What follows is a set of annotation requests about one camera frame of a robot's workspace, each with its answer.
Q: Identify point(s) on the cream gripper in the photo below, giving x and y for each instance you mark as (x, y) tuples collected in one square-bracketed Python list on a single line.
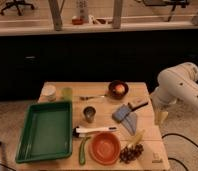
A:
[(160, 115)]

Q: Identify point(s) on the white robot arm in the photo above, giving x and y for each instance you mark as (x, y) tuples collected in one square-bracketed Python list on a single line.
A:
[(178, 82)]

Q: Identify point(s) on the small metal cup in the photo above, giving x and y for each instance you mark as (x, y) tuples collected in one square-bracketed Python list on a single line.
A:
[(89, 113)]

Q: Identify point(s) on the yellow banana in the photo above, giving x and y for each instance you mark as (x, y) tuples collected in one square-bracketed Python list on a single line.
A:
[(136, 139)]

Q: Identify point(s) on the bunch of dark grapes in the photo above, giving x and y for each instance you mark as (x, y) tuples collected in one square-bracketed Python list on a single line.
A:
[(129, 154)]

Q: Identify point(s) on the apple in bowl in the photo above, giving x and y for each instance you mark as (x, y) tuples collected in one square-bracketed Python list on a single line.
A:
[(119, 88)]

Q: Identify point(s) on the dark brown bowl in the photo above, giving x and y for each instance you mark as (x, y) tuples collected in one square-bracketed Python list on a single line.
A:
[(111, 89)]

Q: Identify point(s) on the orange plastic bowl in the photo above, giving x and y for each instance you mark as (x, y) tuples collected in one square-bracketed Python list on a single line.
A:
[(104, 148)]

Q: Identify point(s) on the white cylindrical container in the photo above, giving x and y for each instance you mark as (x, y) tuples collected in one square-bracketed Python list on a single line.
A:
[(49, 92)]

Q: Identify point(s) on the green plastic tray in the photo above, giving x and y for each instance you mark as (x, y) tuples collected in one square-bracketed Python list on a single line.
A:
[(47, 133)]

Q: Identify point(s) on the red object on shelf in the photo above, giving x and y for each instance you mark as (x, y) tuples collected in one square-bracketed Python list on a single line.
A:
[(77, 21)]

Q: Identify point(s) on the black office chair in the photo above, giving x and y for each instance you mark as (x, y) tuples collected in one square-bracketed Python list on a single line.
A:
[(17, 4)]

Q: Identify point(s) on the white handled brush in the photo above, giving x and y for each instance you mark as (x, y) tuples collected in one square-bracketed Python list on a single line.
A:
[(82, 131)]

